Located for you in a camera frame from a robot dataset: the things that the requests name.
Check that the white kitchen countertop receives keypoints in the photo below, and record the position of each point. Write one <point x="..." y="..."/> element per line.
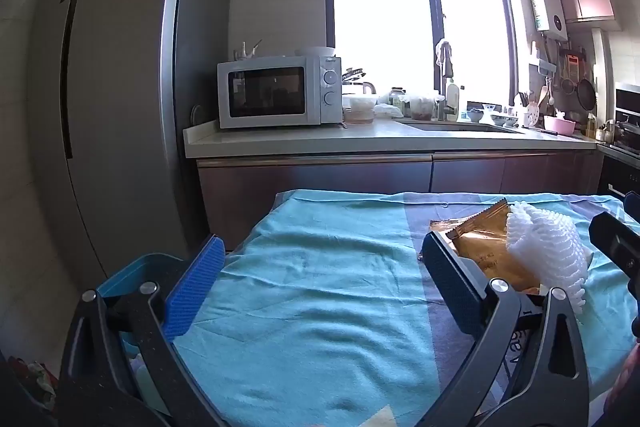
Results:
<point x="300" y="139"/>

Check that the steel kitchen faucet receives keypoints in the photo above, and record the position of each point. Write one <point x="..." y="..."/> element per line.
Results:
<point x="444" y="72"/>

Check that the brown snack packet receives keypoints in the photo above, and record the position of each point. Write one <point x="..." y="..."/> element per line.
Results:
<point x="480" y="242"/>

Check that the brown base cabinets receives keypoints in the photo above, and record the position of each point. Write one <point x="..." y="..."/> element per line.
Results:
<point x="325" y="182"/>

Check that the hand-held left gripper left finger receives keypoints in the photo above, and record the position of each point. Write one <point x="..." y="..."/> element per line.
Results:
<point x="192" y="287"/>

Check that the clear container with red food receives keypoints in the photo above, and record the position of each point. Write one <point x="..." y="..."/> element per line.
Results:
<point x="421" y="108"/>

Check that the grey refrigerator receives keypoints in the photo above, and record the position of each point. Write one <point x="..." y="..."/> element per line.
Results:
<point x="125" y="82"/>

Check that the glass jar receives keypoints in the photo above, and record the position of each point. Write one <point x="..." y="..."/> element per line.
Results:
<point x="397" y="99"/>

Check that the red bag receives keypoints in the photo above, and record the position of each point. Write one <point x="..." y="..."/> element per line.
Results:
<point x="35" y="382"/>

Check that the kitchen window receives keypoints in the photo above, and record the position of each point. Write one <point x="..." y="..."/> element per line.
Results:
<point x="380" y="17"/>

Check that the blue trash bin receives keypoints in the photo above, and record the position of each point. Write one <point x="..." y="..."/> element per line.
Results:
<point x="125" y="272"/>

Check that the white foam fruit net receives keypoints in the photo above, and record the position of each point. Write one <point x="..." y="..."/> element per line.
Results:
<point x="545" y="252"/>

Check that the dish soap bottle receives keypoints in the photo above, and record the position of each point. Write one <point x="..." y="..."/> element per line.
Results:
<point x="452" y="102"/>

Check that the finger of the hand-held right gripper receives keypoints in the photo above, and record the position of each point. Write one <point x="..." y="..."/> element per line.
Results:
<point x="617" y="242"/>
<point x="633" y="203"/>

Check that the black built-in oven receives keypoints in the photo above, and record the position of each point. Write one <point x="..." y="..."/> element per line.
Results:
<point x="627" y="117"/>

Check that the kitchen sink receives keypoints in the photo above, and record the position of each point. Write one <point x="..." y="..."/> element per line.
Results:
<point x="460" y="127"/>

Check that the white ornament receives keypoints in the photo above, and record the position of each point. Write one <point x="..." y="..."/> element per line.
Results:
<point x="247" y="51"/>

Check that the white water heater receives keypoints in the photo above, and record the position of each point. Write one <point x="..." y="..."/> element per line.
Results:
<point x="546" y="4"/>

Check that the hanging frying pan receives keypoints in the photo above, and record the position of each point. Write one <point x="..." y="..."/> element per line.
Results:
<point x="586" y="96"/>

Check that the pink basin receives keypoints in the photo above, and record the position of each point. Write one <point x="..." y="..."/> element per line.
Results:
<point x="559" y="125"/>

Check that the white microwave oven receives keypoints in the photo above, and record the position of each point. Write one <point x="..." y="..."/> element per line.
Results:
<point x="270" y="94"/>

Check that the stacked clear food containers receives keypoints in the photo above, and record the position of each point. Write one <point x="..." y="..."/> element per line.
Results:
<point x="361" y="109"/>

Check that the teal and purple tablecloth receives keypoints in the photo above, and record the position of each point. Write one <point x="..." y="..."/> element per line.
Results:
<point x="320" y="297"/>

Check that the round plate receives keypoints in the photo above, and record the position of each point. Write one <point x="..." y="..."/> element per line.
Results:
<point x="197" y="114"/>

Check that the white utensil holder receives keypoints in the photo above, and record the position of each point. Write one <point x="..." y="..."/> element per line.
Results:
<point x="531" y="114"/>

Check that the blue patterned bowl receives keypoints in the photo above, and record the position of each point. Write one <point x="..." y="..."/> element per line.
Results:
<point x="505" y="120"/>

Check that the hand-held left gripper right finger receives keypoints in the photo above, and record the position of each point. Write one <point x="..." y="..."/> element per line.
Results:
<point x="450" y="282"/>

